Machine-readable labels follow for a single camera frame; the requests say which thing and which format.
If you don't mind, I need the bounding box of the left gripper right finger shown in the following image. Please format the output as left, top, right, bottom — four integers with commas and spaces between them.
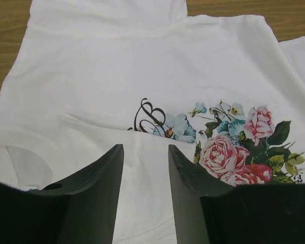
168, 145, 233, 243

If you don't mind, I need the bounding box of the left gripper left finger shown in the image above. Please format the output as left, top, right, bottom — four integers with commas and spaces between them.
31, 144, 124, 243

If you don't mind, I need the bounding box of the white floral t shirt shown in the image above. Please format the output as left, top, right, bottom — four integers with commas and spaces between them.
0, 1, 305, 243

